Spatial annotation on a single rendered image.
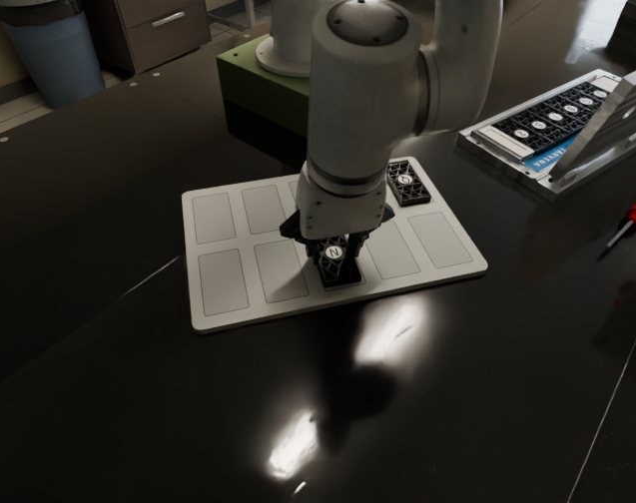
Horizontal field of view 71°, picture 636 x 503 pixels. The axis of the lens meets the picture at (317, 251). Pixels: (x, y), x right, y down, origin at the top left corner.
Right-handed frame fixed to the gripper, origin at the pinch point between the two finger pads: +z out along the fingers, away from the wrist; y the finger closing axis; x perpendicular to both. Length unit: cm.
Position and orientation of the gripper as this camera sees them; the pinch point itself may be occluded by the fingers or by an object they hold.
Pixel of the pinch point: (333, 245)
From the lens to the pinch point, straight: 60.4
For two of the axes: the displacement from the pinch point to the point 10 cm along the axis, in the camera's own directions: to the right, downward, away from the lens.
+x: 2.3, 8.4, -4.9
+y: -9.7, 1.7, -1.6
